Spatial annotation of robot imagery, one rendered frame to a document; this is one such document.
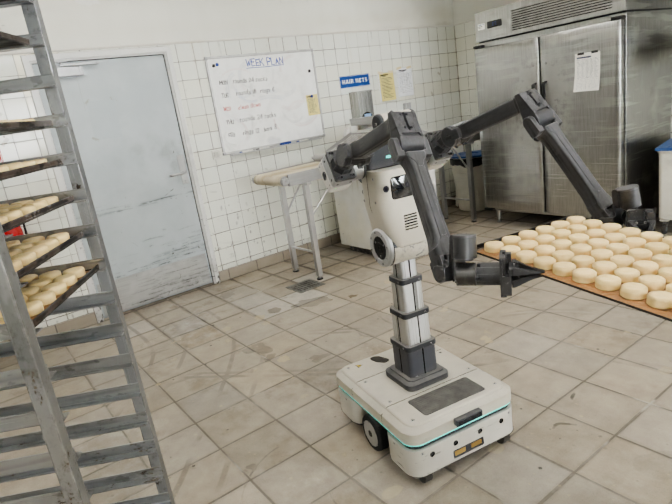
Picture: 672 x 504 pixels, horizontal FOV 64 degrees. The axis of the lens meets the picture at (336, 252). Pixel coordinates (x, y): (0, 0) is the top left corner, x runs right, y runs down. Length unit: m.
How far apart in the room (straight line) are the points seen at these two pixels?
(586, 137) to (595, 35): 0.79
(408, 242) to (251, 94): 3.31
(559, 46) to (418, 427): 3.74
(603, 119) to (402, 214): 3.11
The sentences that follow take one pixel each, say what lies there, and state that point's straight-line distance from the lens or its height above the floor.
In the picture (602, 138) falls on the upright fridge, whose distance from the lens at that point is 4.96.
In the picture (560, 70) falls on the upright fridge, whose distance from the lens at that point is 5.09.
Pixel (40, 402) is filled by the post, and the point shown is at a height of 1.01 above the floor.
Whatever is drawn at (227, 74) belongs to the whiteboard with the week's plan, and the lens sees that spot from 5.07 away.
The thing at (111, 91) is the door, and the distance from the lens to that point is 4.75.
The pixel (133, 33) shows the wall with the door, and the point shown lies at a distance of 4.84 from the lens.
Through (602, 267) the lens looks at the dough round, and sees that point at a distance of 1.33.
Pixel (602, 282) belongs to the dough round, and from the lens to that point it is 1.26.
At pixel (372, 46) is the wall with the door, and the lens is 6.05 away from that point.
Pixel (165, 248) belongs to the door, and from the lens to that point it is 4.88.
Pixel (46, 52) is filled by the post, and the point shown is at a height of 1.65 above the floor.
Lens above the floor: 1.45
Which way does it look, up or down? 16 degrees down
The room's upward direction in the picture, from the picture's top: 9 degrees counter-clockwise
